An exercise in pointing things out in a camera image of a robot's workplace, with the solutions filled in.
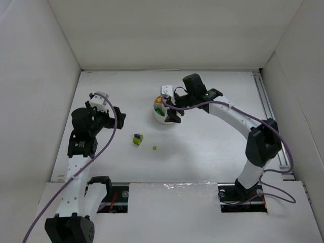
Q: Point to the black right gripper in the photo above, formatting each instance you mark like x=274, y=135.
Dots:
x=172, y=107

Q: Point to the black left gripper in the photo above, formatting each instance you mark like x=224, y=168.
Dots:
x=111, y=119

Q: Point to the dark green lego brick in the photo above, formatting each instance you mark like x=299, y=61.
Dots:
x=159, y=112

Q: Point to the yellow sloped lego brick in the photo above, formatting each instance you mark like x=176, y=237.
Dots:
x=158, y=100

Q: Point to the multicolour lego assembly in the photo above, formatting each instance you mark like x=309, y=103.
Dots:
x=138, y=138

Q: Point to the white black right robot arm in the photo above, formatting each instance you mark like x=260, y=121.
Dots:
x=263, y=143

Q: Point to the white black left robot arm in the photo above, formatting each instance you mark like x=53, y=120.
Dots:
x=81, y=198

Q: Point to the white round divided container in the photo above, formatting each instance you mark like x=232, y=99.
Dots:
x=164, y=114

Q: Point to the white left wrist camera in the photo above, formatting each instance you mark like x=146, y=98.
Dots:
x=99, y=102

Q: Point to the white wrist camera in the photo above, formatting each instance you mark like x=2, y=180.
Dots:
x=99, y=102
x=167, y=94

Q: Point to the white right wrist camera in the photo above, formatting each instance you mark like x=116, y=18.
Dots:
x=167, y=94

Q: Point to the aluminium side rail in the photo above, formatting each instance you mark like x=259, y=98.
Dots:
x=286, y=161

